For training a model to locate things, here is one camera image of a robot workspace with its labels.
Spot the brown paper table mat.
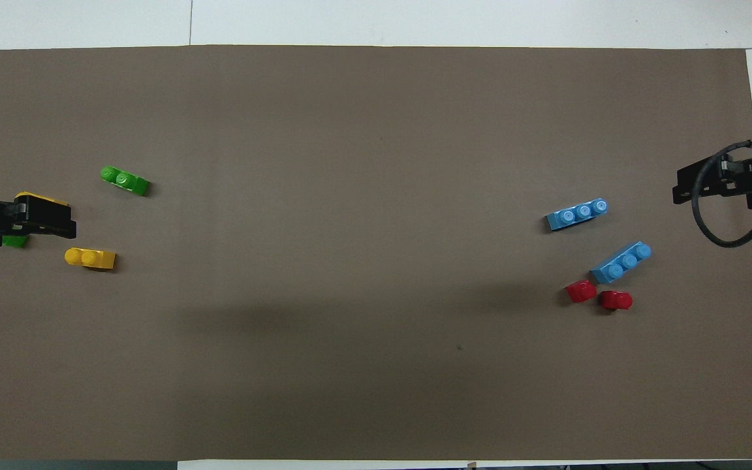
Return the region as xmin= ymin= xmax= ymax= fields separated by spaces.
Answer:
xmin=0 ymin=44 xmax=752 ymax=462

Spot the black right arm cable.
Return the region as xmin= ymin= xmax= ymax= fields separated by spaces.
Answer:
xmin=691 ymin=139 xmax=752 ymax=248

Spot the green two-stud toy block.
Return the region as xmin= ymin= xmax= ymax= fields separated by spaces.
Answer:
xmin=99 ymin=165 xmax=151 ymax=198

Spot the yellow two-stud toy block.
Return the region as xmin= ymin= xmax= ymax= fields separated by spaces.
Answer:
xmin=64 ymin=247 xmax=117 ymax=271

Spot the red single-stud toy block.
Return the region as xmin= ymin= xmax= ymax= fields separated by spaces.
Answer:
xmin=600 ymin=290 xmax=633 ymax=312
xmin=566 ymin=279 xmax=597 ymax=304

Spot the blue three-stud toy block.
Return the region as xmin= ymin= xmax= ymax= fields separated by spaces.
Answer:
xmin=544 ymin=197 xmax=610 ymax=232
xmin=589 ymin=241 xmax=653 ymax=285

